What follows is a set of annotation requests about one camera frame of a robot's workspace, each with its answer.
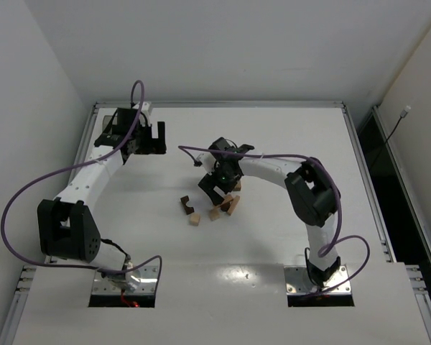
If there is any dark arch wood block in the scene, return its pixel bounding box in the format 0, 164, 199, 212
180, 195, 195, 215

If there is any clear plastic bin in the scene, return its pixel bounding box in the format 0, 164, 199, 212
102, 115, 114, 132

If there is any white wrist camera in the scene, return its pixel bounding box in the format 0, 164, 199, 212
139, 102, 152, 127
197, 152, 216, 174

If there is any metal base plate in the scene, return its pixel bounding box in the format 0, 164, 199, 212
91, 265, 159, 295
284, 265, 352, 297

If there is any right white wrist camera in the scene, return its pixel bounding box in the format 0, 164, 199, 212
197, 152, 216, 174

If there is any small light wood cube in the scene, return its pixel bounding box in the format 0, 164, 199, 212
189, 213, 200, 226

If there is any black wall cable with plug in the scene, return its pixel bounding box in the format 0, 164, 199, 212
384, 105, 412, 144

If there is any long light wood block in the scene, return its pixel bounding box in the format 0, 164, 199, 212
226, 195, 241, 216

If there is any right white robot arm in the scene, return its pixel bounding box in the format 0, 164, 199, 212
194, 137, 341, 287

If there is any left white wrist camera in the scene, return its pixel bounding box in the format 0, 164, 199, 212
139, 102, 152, 127

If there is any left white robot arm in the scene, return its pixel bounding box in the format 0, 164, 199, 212
37, 108, 167, 293

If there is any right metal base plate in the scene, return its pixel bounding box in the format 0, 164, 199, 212
284, 265, 352, 297

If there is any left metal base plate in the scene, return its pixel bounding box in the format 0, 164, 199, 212
91, 265, 159, 295

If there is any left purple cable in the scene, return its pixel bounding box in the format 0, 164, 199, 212
0, 79, 163, 276

